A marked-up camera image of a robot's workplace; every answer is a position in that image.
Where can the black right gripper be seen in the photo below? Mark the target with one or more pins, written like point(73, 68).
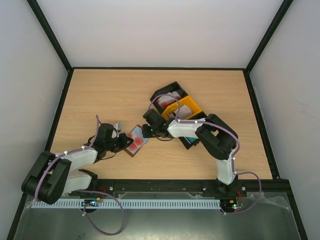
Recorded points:
point(146, 130)

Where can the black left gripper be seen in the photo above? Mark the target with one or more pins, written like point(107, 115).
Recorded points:
point(124, 144)

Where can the red white credit card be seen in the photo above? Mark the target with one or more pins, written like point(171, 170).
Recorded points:
point(139, 141)
point(133, 148)

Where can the brown leather card holder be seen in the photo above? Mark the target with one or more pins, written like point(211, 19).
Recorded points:
point(139, 130)

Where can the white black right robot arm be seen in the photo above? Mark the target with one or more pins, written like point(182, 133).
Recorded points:
point(221, 142)

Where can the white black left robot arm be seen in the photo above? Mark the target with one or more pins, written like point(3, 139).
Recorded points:
point(56, 174)

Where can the red white card stack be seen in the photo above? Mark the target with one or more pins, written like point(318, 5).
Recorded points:
point(166, 100)

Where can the teal card stack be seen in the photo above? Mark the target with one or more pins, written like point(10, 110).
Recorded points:
point(191, 140)

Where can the black left tray compartment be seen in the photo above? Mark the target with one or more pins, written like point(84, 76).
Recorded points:
point(174, 86)

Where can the black tray compartment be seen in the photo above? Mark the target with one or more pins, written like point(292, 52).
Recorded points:
point(200, 115)
point(174, 86)

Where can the black right tray compartment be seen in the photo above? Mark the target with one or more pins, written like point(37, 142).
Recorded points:
point(200, 115)

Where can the yellow middle tray compartment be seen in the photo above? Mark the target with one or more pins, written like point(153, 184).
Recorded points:
point(183, 101)

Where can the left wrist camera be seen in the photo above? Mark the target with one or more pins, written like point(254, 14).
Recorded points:
point(118, 126)

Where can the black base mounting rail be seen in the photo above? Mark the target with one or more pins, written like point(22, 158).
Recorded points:
point(207, 188)

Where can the light blue slotted cable duct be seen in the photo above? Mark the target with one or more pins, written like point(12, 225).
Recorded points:
point(64, 203)

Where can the black metal cage frame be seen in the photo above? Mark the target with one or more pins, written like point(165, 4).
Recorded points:
point(281, 12)

